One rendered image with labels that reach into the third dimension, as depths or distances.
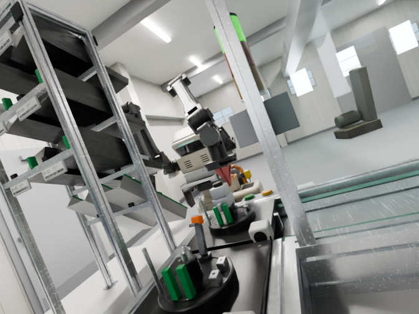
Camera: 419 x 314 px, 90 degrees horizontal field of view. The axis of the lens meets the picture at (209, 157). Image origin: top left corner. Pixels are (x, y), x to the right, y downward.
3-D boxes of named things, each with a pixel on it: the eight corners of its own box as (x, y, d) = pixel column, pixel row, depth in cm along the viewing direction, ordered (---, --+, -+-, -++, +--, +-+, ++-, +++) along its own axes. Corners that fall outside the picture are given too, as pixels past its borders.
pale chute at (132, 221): (133, 231, 88) (136, 220, 91) (154, 227, 81) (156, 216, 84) (65, 207, 71) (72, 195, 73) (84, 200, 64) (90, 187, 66)
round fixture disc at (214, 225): (218, 217, 70) (216, 212, 70) (258, 207, 65) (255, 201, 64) (203, 239, 57) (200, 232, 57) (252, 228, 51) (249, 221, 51)
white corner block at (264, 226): (256, 237, 51) (250, 222, 51) (274, 233, 49) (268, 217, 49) (254, 248, 47) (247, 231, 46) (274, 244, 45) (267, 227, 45)
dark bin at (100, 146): (139, 178, 80) (139, 160, 83) (163, 169, 74) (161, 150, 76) (55, 166, 58) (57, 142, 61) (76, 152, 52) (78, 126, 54)
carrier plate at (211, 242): (212, 219, 76) (209, 214, 76) (277, 203, 67) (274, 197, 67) (182, 260, 54) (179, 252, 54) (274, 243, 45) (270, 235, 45)
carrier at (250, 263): (179, 264, 52) (161, 218, 52) (273, 248, 44) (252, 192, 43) (102, 371, 30) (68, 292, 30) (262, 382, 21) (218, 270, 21)
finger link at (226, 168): (234, 186, 68) (224, 159, 67) (215, 192, 70) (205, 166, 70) (238, 180, 74) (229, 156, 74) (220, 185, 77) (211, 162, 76)
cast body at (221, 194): (222, 202, 64) (214, 181, 64) (235, 199, 62) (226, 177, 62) (213, 214, 56) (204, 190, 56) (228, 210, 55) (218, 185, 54)
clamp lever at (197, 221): (202, 254, 43) (194, 217, 45) (210, 252, 42) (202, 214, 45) (192, 258, 40) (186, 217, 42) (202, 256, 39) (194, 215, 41)
